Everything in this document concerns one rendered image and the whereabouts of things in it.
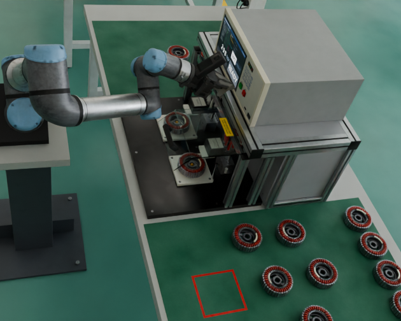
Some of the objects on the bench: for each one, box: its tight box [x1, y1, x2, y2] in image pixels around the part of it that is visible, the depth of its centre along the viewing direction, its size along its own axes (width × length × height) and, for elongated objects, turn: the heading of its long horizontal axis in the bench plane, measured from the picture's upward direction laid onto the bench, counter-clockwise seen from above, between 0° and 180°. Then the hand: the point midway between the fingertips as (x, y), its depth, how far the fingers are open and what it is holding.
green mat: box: [92, 20, 222, 98], centre depth 273 cm, size 94×61×1 cm, turn 96°
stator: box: [276, 219, 306, 247], centre depth 206 cm, size 11×11×4 cm
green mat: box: [143, 197, 401, 321], centre depth 194 cm, size 94×61×1 cm, turn 96°
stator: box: [232, 223, 262, 252], centre depth 200 cm, size 11×11×4 cm
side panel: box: [263, 150, 356, 209], centre depth 208 cm, size 28×3×32 cm, turn 96°
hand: (232, 85), depth 192 cm, fingers closed
